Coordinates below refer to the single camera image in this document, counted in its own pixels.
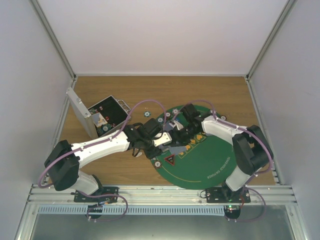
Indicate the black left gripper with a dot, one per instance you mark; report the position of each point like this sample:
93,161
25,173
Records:
151,154

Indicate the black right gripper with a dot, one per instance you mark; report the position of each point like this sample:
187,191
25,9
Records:
181,142

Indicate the blue playing card deck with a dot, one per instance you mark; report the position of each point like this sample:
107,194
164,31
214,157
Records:
164,148

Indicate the black red triangular all-in button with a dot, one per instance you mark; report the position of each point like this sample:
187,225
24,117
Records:
170,159

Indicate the blue orange 10 chip stack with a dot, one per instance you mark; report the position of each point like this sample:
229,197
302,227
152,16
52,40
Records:
175,111

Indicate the blue 50 chips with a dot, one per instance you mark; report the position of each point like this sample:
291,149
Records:
160,120

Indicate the blue green 50 chip stack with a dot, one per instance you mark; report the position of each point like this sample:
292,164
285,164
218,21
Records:
147,114

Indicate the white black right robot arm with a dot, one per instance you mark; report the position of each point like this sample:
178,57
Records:
252,152

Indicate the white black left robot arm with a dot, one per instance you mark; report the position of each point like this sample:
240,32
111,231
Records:
64,164

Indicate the round green poker mat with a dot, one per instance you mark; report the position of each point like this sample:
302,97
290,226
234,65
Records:
207,162

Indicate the chip stack inside case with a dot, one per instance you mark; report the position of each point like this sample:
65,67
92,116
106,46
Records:
105,128

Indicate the silver aluminium poker case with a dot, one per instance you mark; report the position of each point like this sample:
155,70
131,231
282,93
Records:
109,110

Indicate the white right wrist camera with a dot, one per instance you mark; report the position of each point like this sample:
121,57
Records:
171,125

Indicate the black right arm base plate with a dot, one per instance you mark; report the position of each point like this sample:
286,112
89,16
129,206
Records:
221,195

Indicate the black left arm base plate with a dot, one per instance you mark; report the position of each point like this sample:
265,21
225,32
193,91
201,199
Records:
106,195

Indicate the grey slotted cable duct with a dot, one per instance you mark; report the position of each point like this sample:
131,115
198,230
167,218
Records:
198,210

